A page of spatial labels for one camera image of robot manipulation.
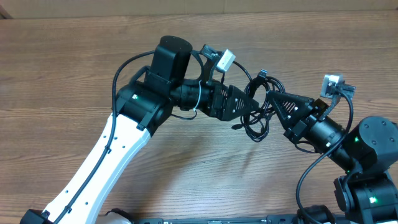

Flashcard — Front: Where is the black cable bundle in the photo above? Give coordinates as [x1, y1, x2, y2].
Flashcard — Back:
[231, 68, 286, 143]

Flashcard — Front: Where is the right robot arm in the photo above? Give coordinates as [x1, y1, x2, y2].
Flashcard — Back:
[267, 91, 397, 223]

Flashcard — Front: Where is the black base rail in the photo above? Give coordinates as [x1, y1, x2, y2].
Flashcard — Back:
[102, 205, 352, 224]

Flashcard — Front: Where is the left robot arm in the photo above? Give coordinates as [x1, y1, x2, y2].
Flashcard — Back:
[21, 35, 259, 223]

